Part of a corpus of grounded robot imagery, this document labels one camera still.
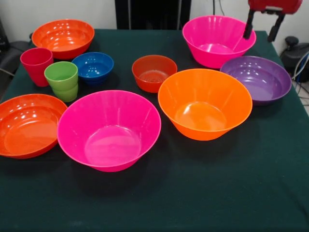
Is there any small red bowl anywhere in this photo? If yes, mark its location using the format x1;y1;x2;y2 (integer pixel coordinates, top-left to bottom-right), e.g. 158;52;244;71
131;55;178;93

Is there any deep red-orange bowl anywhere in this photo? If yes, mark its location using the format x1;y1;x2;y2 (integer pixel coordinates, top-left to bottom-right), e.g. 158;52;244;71
31;19;95;60

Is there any orange bowl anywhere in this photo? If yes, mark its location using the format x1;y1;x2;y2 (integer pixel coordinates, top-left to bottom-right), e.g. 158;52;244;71
157;68;253;141

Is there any white cable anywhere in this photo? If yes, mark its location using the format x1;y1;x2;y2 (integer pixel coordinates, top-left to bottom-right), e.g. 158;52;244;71
291;53;309;97

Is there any shallow red-orange bowl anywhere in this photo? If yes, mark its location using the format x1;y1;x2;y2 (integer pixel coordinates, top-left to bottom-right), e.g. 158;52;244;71
0;93;68;160

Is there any dark green tablecloth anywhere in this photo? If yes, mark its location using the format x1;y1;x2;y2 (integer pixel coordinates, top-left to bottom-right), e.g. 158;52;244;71
0;29;309;232

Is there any purple bowl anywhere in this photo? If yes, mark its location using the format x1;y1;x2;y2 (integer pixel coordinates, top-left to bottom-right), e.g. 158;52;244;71
220;56;293;106

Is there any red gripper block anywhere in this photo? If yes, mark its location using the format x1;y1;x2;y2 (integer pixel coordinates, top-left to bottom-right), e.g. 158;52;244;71
243;0;303;43

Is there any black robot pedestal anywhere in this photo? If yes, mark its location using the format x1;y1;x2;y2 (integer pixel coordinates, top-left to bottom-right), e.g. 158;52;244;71
115;0;191;30

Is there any blue bowl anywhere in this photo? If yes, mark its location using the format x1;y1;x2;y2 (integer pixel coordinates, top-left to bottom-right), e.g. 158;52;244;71
71;52;114;86

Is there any pink bowl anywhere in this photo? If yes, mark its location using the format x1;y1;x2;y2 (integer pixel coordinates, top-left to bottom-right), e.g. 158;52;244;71
57;89;162;173
182;15;257;69

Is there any green cup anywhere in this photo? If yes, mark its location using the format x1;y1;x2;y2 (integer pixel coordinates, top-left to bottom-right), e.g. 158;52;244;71
44;61;79;103

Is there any red cup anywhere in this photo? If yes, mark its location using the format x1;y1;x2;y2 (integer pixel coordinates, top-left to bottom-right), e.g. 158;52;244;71
20;47;54;87

